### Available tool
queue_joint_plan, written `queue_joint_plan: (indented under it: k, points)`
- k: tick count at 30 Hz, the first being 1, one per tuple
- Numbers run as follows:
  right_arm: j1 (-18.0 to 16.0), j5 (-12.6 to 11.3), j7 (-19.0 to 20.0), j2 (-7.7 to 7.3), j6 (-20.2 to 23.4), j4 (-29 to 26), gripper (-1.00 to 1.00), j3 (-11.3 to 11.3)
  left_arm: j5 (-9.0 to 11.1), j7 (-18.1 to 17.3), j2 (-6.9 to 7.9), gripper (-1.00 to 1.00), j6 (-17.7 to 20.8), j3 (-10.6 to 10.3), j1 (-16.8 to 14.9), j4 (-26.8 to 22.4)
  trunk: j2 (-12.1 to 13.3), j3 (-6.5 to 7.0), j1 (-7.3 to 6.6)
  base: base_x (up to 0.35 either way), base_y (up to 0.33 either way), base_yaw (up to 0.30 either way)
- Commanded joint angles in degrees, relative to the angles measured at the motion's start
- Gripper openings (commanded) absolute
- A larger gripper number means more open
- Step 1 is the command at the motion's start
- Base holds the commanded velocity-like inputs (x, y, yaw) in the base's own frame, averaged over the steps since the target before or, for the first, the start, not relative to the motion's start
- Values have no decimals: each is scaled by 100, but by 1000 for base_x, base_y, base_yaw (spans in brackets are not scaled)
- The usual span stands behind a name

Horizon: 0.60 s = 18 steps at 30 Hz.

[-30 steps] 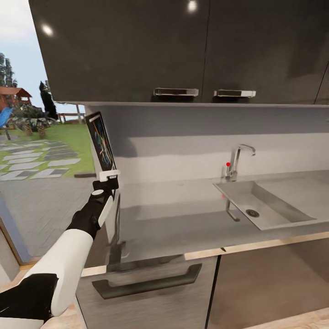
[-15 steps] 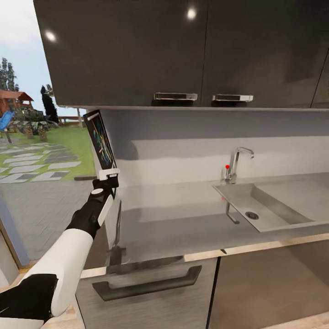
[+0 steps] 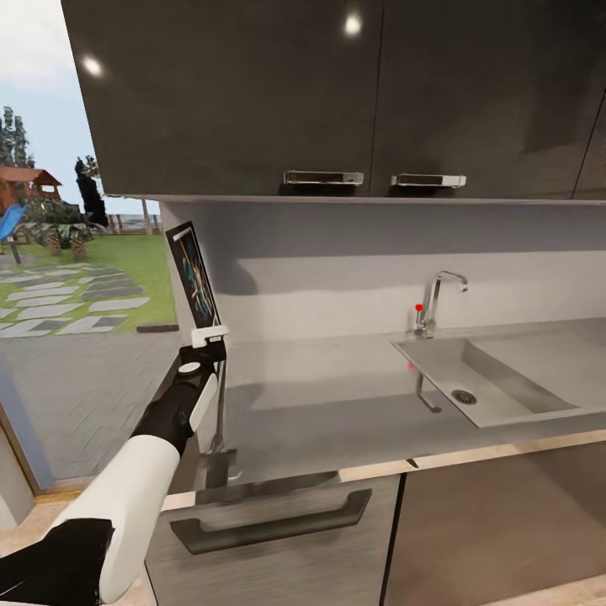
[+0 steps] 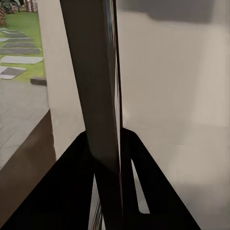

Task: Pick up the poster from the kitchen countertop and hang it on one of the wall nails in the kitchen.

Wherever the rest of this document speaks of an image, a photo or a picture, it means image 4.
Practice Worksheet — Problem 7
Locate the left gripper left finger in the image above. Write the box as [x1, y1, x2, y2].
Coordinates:
[0, 131, 94, 230]

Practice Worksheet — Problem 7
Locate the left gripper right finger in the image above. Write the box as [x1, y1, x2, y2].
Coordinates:
[120, 127, 201, 230]

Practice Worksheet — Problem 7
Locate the poster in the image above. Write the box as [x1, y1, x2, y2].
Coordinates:
[60, 0, 124, 230]

